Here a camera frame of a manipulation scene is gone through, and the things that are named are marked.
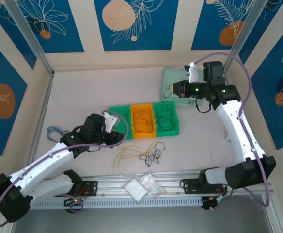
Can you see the mint green zip pouch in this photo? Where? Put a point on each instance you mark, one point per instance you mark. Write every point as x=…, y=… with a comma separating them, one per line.
x=170, y=75

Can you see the clear plastic bag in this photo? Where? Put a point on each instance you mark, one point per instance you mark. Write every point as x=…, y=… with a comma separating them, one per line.
x=153, y=184

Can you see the aluminium side rail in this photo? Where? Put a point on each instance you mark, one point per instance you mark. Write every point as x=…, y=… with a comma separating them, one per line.
x=38, y=109

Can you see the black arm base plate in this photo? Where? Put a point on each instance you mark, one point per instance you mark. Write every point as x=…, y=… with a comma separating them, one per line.
x=190, y=187
x=90, y=189

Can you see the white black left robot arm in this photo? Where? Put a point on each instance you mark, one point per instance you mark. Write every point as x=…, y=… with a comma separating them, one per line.
x=39, y=165

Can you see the green plastic bin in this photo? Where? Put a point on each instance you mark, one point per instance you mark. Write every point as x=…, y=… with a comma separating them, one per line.
x=122, y=114
x=175, y=114

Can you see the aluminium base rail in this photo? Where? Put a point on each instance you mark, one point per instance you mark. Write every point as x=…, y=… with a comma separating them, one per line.
x=112, y=185

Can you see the plastic bag with white pad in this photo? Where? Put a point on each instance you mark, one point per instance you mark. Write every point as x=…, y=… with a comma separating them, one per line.
x=134, y=189

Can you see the aluminium frame post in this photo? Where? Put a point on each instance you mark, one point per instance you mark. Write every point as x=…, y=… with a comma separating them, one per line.
x=243, y=31
x=30, y=36

